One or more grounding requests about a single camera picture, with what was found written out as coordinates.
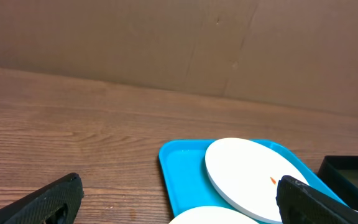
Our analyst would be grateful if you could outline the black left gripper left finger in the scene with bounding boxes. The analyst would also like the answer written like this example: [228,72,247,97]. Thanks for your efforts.
[0,173,84,224]

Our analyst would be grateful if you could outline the white plate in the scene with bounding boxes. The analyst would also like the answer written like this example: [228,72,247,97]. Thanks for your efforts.
[204,138,308,223]

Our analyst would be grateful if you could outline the brown cardboard backdrop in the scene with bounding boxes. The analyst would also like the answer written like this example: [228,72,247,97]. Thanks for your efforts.
[0,0,358,116]

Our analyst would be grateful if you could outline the yellow-green plate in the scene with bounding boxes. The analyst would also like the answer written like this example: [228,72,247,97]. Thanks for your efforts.
[169,206,258,224]

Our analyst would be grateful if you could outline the black water tray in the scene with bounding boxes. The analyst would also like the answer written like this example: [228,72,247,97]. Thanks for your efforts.
[318,156,358,211]

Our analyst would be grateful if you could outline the blue plastic tray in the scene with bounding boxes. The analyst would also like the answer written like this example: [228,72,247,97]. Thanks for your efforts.
[158,139,347,224]

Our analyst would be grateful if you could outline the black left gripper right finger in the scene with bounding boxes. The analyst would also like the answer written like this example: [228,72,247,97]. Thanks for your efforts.
[276,175,358,224]

